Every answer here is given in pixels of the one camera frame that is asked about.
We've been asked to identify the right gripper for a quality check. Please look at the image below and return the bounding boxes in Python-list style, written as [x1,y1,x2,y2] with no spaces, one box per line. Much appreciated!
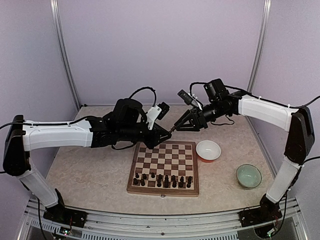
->
[174,99,229,131]

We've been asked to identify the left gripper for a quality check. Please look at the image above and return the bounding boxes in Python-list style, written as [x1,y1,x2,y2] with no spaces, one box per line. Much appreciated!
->
[118,122,172,150]

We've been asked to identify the dark king front row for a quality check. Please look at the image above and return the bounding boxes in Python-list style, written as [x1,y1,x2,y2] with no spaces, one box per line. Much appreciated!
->
[163,175,169,188]

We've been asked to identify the dark knight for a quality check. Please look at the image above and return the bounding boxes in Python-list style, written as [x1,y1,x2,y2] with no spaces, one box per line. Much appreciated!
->
[178,181,184,188]
[140,179,146,186]

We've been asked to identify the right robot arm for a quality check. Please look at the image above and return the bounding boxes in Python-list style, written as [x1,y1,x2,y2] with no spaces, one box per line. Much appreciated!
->
[173,78,315,222]

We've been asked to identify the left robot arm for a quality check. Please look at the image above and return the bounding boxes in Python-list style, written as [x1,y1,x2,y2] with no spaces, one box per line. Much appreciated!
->
[3,98,172,223]

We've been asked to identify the wooden chess board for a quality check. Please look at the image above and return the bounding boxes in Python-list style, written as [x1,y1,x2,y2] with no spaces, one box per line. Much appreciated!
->
[126,141,200,197]

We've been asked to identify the white and orange bowl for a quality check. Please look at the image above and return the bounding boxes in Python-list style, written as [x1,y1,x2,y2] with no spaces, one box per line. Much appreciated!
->
[196,140,222,163]

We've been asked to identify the dark pawn front centre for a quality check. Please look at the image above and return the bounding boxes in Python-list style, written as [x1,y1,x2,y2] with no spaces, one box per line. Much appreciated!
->
[157,179,162,188]

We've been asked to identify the green glass bowl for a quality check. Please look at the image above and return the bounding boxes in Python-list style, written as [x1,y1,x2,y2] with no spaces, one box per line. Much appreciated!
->
[236,164,262,189]

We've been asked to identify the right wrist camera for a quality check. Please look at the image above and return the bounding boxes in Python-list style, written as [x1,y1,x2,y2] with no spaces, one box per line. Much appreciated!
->
[177,89,204,111]

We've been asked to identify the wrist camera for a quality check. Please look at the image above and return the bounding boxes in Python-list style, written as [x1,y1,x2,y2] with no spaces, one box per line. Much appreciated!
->
[177,89,204,111]
[146,102,170,130]

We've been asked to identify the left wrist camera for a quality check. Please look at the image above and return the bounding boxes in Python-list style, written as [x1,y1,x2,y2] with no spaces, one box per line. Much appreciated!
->
[146,102,170,130]

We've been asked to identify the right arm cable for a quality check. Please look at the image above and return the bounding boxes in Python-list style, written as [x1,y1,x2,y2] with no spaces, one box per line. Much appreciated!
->
[189,81,320,163]

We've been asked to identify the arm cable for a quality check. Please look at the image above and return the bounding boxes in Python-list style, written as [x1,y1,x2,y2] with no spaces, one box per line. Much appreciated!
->
[0,86,158,175]
[189,81,320,163]

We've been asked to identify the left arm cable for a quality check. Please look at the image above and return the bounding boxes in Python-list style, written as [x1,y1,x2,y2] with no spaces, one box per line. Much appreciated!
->
[0,86,158,175]

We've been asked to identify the aluminium front rail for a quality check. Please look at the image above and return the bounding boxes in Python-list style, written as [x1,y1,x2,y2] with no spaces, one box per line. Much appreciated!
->
[17,197,308,240]

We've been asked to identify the right aluminium post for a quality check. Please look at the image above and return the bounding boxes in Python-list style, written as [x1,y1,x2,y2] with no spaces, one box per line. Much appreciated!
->
[247,0,272,93]

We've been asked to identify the aluminium post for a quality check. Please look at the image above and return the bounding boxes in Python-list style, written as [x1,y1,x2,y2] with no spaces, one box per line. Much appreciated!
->
[247,0,272,93]
[50,0,81,110]

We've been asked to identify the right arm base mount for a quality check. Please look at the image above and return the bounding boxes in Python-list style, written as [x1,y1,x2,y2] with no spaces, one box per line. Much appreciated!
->
[238,195,283,227]

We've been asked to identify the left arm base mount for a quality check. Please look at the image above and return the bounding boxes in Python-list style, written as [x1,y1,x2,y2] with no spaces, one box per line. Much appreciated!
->
[43,201,88,228]

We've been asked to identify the left aluminium post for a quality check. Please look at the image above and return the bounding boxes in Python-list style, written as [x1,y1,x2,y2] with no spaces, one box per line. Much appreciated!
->
[50,0,81,110]

